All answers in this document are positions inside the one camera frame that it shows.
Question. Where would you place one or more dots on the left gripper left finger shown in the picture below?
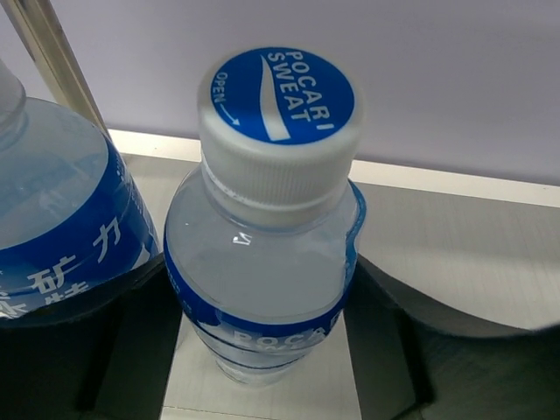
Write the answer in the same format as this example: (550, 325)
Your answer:
(104, 354)

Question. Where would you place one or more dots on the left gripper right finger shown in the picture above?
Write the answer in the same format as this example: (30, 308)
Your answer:
(416, 358)

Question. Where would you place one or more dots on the blue-cap water bottle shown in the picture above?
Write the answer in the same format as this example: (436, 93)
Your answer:
(261, 238)
(72, 217)

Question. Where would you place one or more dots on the white two-tier shelf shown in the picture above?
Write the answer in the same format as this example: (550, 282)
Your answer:
(458, 159)

